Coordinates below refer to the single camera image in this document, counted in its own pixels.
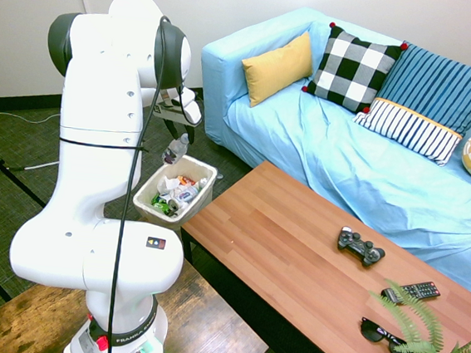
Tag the light blue sofa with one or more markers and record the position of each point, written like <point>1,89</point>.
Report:
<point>364,180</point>

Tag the crumpled white paper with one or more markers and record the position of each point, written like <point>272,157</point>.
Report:
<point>168,184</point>

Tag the black sunglasses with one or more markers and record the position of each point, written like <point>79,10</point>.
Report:
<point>375,332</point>

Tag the rustic brown wooden table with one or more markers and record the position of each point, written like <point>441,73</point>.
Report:
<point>203,336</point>

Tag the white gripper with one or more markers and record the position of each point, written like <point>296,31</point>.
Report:
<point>174,114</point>

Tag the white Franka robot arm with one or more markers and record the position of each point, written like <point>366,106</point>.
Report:
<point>98,130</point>

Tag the crushed silver can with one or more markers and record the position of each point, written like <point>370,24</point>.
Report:
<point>187,194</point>

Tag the black white checkered pillow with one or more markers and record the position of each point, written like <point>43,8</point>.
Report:
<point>350,70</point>

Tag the white plastic trash bin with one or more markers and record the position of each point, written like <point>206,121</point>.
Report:
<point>191,218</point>

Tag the wooden coffee table black frame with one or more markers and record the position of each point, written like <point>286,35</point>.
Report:
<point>295,253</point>

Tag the clear plastic bottle purple label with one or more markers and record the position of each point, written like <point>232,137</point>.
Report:
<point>175,152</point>

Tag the white navy striped pillow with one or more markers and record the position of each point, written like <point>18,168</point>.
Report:
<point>411,131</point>

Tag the blue striped pillow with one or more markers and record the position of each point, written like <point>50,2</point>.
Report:
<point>440,88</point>

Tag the mustard yellow pillow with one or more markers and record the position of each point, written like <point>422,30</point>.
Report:
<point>276,72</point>

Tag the black game controller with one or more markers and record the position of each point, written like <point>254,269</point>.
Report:
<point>358,246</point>

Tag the black tv remote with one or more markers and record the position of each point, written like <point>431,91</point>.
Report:
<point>416,290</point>

